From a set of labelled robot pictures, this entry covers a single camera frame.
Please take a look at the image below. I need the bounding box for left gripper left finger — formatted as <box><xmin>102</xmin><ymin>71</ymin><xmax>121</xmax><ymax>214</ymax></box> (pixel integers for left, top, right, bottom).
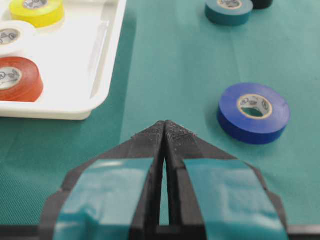
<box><xmin>39</xmin><ymin>121</ymin><xmax>165</xmax><ymax>240</ymax></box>

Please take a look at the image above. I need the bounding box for teal green tape roll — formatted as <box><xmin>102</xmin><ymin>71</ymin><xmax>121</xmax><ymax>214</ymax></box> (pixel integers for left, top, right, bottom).
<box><xmin>204</xmin><ymin>0</ymin><xmax>253</xmax><ymax>26</ymax></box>

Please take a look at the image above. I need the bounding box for red tape roll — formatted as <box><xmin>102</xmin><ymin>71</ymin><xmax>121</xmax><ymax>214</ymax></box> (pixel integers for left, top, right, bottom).
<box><xmin>0</xmin><ymin>56</ymin><xmax>44</xmax><ymax>102</ymax></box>

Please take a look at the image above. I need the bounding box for black tape roll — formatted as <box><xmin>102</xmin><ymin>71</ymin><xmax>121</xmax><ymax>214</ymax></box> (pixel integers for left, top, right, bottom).
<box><xmin>251</xmin><ymin>0</ymin><xmax>273</xmax><ymax>10</ymax></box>

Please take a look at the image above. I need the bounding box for green table cloth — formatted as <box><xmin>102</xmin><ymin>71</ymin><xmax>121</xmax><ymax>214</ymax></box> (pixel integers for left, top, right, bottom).
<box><xmin>0</xmin><ymin>0</ymin><xmax>320</xmax><ymax>225</ymax></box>

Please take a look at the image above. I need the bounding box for yellow tape roll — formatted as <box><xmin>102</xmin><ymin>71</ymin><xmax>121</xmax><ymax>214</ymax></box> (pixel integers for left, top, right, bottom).
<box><xmin>9</xmin><ymin>0</ymin><xmax>64</xmax><ymax>28</ymax></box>

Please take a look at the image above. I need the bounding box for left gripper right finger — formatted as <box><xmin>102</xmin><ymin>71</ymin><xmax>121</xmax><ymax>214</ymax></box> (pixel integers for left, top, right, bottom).
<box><xmin>164</xmin><ymin>120</ymin><xmax>288</xmax><ymax>240</ymax></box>

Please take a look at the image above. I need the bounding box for white plastic tray case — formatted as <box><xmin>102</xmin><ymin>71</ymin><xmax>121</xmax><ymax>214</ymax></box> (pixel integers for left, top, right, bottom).
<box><xmin>0</xmin><ymin>0</ymin><xmax>126</xmax><ymax>120</ymax></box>

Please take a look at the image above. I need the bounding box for blue tape roll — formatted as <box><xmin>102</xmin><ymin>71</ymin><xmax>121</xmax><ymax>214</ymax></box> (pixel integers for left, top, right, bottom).
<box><xmin>217</xmin><ymin>83</ymin><xmax>290</xmax><ymax>145</ymax></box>

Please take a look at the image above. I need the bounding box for white tape roll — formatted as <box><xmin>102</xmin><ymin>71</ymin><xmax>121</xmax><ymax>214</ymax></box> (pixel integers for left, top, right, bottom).
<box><xmin>0</xmin><ymin>20</ymin><xmax>37</xmax><ymax>57</ymax></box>

